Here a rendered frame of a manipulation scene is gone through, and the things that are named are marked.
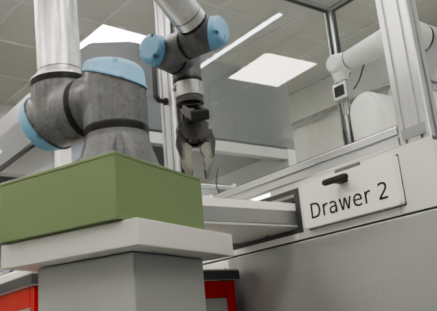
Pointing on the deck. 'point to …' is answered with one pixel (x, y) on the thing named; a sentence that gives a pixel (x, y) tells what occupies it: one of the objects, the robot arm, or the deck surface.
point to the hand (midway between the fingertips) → (198, 173)
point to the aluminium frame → (396, 73)
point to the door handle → (157, 88)
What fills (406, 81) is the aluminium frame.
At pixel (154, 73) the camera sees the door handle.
